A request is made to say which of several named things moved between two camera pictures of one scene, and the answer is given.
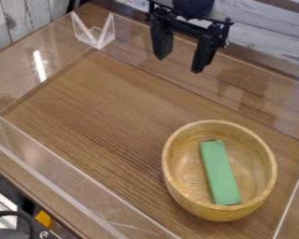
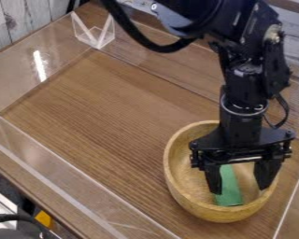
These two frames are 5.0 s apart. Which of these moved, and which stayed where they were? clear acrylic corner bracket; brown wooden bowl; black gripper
Moved: black gripper
Stayed: clear acrylic corner bracket; brown wooden bowl
